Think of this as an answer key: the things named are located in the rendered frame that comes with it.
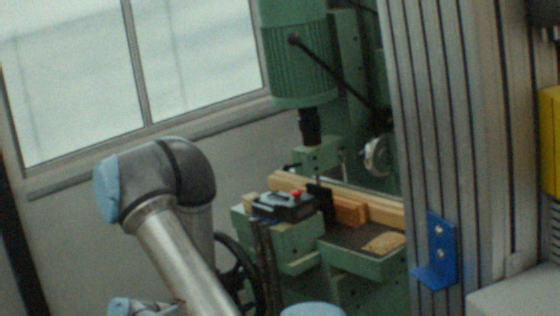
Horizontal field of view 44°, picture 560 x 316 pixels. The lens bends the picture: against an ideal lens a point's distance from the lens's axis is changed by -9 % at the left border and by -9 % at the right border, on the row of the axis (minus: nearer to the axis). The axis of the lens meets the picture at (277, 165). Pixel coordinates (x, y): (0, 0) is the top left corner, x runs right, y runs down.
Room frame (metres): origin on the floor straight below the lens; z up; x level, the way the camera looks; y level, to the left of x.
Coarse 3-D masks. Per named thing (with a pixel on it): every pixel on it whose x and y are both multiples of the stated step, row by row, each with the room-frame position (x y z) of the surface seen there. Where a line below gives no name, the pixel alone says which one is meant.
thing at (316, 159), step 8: (328, 136) 1.99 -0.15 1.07; (336, 136) 1.98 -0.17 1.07; (320, 144) 1.94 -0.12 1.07; (328, 144) 1.93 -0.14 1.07; (336, 144) 1.94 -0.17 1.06; (344, 144) 1.96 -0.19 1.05; (296, 152) 1.92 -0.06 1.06; (304, 152) 1.90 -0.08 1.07; (312, 152) 1.89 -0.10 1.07; (320, 152) 1.91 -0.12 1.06; (328, 152) 1.93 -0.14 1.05; (336, 152) 1.94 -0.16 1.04; (296, 160) 1.93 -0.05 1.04; (304, 160) 1.90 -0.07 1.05; (312, 160) 1.89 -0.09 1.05; (320, 160) 1.91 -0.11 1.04; (328, 160) 1.92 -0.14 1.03; (336, 160) 1.94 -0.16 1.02; (296, 168) 1.93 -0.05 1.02; (304, 168) 1.90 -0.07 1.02; (312, 168) 1.89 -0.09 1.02; (320, 168) 1.91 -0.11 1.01; (328, 168) 1.92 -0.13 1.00; (312, 176) 1.89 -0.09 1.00
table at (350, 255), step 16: (272, 192) 2.09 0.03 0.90; (240, 208) 2.00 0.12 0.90; (240, 224) 1.98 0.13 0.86; (336, 224) 1.78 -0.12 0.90; (368, 224) 1.75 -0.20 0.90; (384, 224) 1.73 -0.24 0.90; (320, 240) 1.71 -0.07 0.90; (336, 240) 1.69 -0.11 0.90; (352, 240) 1.67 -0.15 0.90; (368, 240) 1.66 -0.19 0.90; (304, 256) 1.69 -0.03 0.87; (320, 256) 1.70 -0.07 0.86; (336, 256) 1.66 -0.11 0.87; (352, 256) 1.61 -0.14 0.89; (368, 256) 1.57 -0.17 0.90; (384, 256) 1.55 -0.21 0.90; (400, 256) 1.57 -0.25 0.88; (288, 272) 1.66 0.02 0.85; (352, 272) 1.62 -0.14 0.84; (368, 272) 1.57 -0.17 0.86; (384, 272) 1.54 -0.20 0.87
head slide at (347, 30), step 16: (336, 16) 1.94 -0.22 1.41; (352, 16) 1.97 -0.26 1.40; (336, 32) 1.94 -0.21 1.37; (352, 32) 1.97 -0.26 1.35; (336, 48) 1.95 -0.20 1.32; (352, 48) 1.96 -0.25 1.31; (336, 64) 1.95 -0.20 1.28; (352, 64) 1.96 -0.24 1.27; (352, 80) 1.95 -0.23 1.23; (352, 96) 1.95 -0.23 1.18; (320, 112) 2.03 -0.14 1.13; (336, 112) 1.98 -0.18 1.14; (352, 112) 1.94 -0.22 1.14; (368, 112) 1.98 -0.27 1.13; (336, 128) 1.99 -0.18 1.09; (352, 128) 1.94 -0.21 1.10; (368, 128) 1.97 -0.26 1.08; (352, 144) 1.94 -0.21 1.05; (352, 160) 1.95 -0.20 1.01
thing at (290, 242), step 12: (312, 216) 1.72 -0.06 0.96; (276, 228) 1.69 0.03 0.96; (288, 228) 1.68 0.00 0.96; (300, 228) 1.70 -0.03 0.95; (312, 228) 1.72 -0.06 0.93; (252, 240) 1.77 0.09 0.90; (276, 240) 1.68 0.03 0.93; (288, 240) 1.67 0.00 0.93; (300, 240) 1.69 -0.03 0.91; (312, 240) 1.72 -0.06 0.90; (276, 252) 1.69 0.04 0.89; (288, 252) 1.67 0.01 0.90; (300, 252) 1.69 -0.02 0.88
